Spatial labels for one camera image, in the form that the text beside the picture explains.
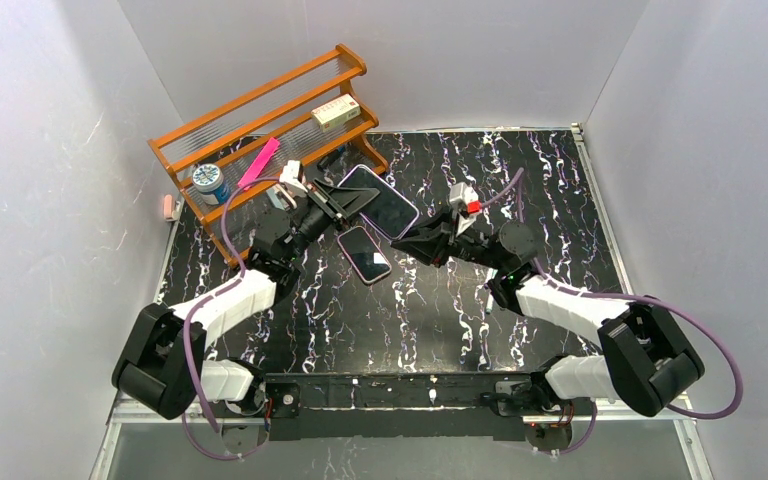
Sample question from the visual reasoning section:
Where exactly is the black smartphone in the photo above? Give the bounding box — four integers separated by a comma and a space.
340, 166, 418, 240

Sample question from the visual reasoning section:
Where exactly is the lilac phone case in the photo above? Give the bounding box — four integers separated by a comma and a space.
337, 164, 421, 242

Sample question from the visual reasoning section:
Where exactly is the black phone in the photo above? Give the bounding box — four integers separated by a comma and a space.
337, 226, 392, 285

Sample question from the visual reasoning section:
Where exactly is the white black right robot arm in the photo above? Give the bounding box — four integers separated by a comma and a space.
392, 214, 705, 417

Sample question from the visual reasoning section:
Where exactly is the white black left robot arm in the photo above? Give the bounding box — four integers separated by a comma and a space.
111, 180, 380, 420

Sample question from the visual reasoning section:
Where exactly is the dark marker on shelf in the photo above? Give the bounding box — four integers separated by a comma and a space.
318, 145, 347, 169

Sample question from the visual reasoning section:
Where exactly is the green tipped white pen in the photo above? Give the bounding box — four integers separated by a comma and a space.
484, 291, 495, 315

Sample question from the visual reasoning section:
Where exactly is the pink flat bar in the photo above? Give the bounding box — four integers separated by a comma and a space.
237, 137, 281, 190

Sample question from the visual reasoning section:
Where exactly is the orange wooden shelf rack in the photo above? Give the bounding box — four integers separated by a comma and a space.
147, 44, 389, 266

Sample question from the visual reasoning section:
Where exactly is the cream cardboard box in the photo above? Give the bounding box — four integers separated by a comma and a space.
311, 94, 361, 133

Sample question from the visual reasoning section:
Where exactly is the blue lidded jar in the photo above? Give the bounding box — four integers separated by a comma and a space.
191, 163, 231, 206

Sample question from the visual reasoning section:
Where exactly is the pink eraser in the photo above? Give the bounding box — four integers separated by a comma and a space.
162, 194, 175, 222

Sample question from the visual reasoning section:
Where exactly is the black base bar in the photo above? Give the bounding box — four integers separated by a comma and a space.
265, 372, 558, 441

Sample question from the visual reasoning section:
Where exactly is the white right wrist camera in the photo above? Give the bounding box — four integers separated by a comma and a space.
448, 182, 482, 236

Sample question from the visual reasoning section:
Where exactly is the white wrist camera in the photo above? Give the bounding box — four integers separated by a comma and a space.
448, 182, 482, 236
279, 160, 308, 198

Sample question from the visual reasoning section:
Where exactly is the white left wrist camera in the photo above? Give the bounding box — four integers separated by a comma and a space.
279, 160, 308, 198

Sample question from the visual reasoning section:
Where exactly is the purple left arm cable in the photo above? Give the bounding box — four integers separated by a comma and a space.
180, 176, 286, 462

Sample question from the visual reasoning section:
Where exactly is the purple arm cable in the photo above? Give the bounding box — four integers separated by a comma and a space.
479, 166, 744, 456
180, 176, 286, 462

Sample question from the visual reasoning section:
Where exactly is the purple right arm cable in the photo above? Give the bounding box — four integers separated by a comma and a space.
479, 166, 744, 456

